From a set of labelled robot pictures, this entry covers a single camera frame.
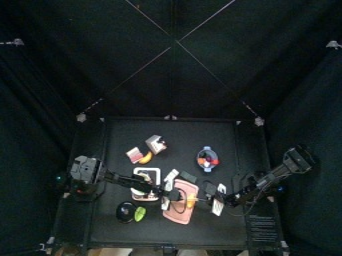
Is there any small white cube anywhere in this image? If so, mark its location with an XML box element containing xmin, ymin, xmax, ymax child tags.
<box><xmin>166</xmin><ymin>168</ymin><xmax>181</xmax><ymax>180</ymax></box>

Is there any black rectangular block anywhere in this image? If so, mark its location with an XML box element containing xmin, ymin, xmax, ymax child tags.
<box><xmin>179</xmin><ymin>170</ymin><xmax>198</xmax><ymax>184</ymax></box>

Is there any pink and white box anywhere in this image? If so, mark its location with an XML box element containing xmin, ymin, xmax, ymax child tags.
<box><xmin>126</xmin><ymin>146</ymin><xmax>146</xmax><ymax>165</ymax></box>

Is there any black round pan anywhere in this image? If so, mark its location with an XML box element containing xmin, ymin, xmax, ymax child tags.
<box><xmin>115</xmin><ymin>200</ymin><xmax>138</xmax><ymax>225</ymax></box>

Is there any blue toy pot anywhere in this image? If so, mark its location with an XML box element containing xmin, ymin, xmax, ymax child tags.
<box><xmin>195</xmin><ymin>145</ymin><xmax>221</xmax><ymax>174</ymax></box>

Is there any yellow toy banana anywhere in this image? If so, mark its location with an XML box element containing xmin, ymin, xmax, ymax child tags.
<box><xmin>138</xmin><ymin>151</ymin><xmax>155</xmax><ymax>165</ymax></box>

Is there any lime green toy food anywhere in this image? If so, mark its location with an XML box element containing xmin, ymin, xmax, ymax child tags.
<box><xmin>134</xmin><ymin>206</ymin><xmax>148</xmax><ymax>223</ymax></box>

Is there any yellow toy corn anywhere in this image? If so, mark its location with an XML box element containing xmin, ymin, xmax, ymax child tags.
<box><xmin>186</xmin><ymin>193</ymin><xmax>199</xmax><ymax>210</ymax></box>

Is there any white dish rack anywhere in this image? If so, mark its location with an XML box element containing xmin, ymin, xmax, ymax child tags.
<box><xmin>131</xmin><ymin>167</ymin><xmax>163</xmax><ymax>203</ymax></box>

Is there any white grey toy box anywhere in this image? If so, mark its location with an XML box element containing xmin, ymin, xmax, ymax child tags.
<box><xmin>144</xmin><ymin>134</ymin><xmax>168</xmax><ymax>156</ymax></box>

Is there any pink cutting board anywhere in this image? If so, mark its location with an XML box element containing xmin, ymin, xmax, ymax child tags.
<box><xmin>162</xmin><ymin>178</ymin><xmax>201</xmax><ymax>226</ymax></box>

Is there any thin diagonal cord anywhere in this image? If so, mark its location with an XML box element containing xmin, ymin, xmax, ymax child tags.
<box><xmin>80</xmin><ymin>0</ymin><xmax>237</xmax><ymax>115</ymax></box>
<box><xmin>123</xmin><ymin>0</ymin><xmax>261</xmax><ymax>118</ymax></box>

